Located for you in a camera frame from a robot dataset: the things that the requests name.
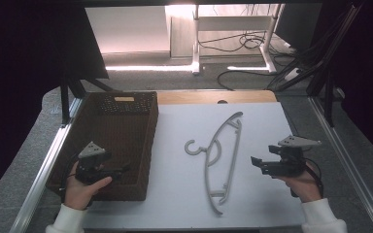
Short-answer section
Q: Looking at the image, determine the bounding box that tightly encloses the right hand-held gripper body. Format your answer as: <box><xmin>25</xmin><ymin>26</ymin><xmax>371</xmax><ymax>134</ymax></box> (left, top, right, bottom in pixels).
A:
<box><xmin>271</xmin><ymin>135</ymin><xmax>322</xmax><ymax>179</ymax></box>

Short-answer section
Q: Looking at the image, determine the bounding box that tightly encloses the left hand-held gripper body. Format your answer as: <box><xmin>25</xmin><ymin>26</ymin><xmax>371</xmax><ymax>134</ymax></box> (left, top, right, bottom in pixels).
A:
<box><xmin>74</xmin><ymin>141</ymin><xmax>114</xmax><ymax>186</ymax></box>

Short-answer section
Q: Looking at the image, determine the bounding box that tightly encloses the person's left hand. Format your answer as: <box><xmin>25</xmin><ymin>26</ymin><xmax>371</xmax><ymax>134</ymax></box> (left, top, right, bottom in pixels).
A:
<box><xmin>63</xmin><ymin>160</ymin><xmax>114</xmax><ymax>212</ymax></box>

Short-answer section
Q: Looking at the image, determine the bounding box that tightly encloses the person's right hand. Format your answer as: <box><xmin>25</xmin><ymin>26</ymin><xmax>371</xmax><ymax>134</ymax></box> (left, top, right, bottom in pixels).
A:
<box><xmin>271</xmin><ymin>161</ymin><xmax>324</xmax><ymax>205</ymax></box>

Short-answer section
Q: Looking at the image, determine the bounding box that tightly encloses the brown woven basket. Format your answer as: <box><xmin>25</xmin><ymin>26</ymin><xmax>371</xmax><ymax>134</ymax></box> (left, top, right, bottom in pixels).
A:
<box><xmin>46</xmin><ymin>90</ymin><xmax>160</xmax><ymax>203</ymax></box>

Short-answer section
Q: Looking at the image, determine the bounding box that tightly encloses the grey plastic clothes hanger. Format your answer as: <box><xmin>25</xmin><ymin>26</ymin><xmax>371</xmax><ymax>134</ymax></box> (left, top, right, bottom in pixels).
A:
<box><xmin>184</xmin><ymin>111</ymin><xmax>245</xmax><ymax>216</ymax></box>

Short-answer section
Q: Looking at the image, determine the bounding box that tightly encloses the white board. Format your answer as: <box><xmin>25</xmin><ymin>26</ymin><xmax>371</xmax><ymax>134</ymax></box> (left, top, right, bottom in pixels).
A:
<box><xmin>82</xmin><ymin>101</ymin><xmax>307</xmax><ymax>232</ymax></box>

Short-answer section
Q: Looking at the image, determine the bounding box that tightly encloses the black metal stand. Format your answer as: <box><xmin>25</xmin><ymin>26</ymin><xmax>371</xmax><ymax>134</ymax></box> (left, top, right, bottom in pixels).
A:
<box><xmin>57</xmin><ymin>73</ymin><xmax>119</xmax><ymax>126</ymax></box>
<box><xmin>305</xmin><ymin>64</ymin><xmax>338</xmax><ymax>128</ymax></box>

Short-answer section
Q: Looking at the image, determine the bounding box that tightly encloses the white power strip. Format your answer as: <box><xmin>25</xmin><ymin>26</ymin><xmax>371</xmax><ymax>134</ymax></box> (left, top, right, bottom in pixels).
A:
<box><xmin>284</xmin><ymin>66</ymin><xmax>302</xmax><ymax>83</ymax></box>

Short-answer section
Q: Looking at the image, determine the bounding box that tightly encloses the black curtain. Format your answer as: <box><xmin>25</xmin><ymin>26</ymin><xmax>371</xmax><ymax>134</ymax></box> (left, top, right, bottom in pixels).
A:
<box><xmin>0</xmin><ymin>0</ymin><xmax>110</xmax><ymax>208</ymax></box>

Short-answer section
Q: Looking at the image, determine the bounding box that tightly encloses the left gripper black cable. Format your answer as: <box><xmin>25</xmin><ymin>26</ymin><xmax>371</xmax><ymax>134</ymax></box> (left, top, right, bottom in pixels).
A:
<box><xmin>59</xmin><ymin>152</ymin><xmax>83</xmax><ymax>206</ymax></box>

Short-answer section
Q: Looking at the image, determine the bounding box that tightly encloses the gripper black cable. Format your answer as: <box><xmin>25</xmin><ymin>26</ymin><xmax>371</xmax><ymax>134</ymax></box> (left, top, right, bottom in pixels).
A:
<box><xmin>290</xmin><ymin>156</ymin><xmax>325</xmax><ymax>199</ymax></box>
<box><xmin>59</xmin><ymin>152</ymin><xmax>83</xmax><ymax>206</ymax></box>

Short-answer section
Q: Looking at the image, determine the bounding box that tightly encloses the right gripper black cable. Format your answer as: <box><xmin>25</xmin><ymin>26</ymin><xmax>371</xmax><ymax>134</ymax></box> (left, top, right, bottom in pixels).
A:
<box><xmin>290</xmin><ymin>156</ymin><xmax>325</xmax><ymax>199</ymax></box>

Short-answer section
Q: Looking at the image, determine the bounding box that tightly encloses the aluminium frame rail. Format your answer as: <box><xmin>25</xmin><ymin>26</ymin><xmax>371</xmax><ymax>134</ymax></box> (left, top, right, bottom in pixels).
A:
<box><xmin>9</xmin><ymin>96</ymin><xmax>85</xmax><ymax>233</ymax></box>
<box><xmin>308</xmin><ymin>95</ymin><xmax>373</xmax><ymax>233</ymax></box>

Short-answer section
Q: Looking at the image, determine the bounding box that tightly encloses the black floor cable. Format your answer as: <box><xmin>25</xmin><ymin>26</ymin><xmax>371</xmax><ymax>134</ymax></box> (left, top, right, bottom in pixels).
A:
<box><xmin>216</xmin><ymin>69</ymin><xmax>274</xmax><ymax>92</ymax></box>
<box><xmin>197</xmin><ymin>30</ymin><xmax>293</xmax><ymax>54</ymax></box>

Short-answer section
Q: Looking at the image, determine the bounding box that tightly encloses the bundle of black cables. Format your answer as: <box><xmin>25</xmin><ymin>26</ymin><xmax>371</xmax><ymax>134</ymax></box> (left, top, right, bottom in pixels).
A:
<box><xmin>265</xmin><ymin>6</ymin><xmax>357</xmax><ymax>92</ymax></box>

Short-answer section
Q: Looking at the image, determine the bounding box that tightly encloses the white desk frame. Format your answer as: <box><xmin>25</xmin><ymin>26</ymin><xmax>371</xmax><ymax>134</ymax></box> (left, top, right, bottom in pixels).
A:
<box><xmin>164</xmin><ymin>3</ymin><xmax>287</xmax><ymax>77</ymax></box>

